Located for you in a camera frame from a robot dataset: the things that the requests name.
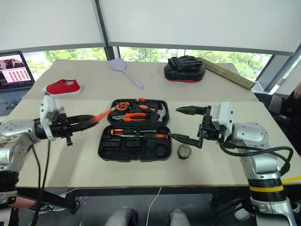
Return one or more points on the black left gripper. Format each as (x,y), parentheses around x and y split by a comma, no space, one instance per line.
(60,128)

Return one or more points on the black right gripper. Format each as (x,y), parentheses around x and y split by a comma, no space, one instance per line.
(208,130)

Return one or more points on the orange utility knife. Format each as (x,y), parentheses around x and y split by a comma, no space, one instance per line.
(101,115)

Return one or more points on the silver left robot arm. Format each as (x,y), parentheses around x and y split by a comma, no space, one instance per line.
(14,134)

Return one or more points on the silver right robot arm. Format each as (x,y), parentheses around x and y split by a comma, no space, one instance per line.
(256,136)

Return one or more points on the black plastic tool case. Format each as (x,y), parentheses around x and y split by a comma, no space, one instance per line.
(131,153)

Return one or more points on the dark grey tape roll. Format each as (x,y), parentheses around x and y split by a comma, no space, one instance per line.
(184,154)

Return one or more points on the black round tape roll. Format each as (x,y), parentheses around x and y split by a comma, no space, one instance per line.
(161,150)

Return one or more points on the long orange black screwdriver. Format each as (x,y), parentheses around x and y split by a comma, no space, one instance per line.
(117,131)

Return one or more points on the red slip-on shoe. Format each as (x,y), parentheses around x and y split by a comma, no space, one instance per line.
(62,87)

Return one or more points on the orange black tape measure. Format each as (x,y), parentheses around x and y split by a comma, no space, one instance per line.
(122,106)

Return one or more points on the black red boxing pad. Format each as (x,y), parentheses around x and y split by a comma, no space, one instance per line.
(184,71)

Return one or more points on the brown rolled mat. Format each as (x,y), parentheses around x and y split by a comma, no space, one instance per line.
(225,73)

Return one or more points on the lilac plastic fly swatter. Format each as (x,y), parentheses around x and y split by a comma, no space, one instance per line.
(118,64)

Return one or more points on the open laptop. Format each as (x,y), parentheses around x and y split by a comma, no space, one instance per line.
(14,70)

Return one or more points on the grey rounded shape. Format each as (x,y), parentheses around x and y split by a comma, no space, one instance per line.
(121,217)
(178,219)

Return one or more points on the black office chair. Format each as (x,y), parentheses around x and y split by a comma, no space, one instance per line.
(285,117)

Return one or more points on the bystander person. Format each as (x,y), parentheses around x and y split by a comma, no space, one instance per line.
(298,90)

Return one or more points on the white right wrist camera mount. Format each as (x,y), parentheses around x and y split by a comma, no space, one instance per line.
(223,115)

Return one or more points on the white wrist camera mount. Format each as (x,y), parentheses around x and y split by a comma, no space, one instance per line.
(223,115)
(48,103)

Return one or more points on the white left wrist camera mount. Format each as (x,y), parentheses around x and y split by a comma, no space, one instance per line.
(48,103)

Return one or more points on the black table frame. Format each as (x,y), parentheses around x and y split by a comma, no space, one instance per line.
(54,199)

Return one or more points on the grey window frame post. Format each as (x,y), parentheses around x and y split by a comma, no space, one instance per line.
(105,28)

